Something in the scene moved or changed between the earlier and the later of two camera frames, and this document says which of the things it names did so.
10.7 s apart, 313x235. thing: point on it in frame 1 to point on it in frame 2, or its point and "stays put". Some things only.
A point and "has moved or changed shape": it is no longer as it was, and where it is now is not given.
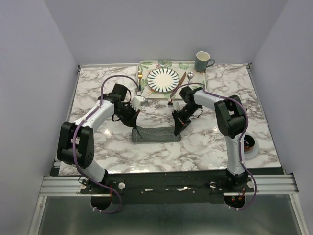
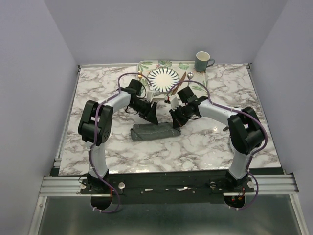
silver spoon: [190, 76] stays put
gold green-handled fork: [140, 76] stays put
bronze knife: [180, 82] stays put
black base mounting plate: [167, 186] stays put
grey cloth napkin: [145, 134] has moved or changed shape
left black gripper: [131, 121] to [150, 114]
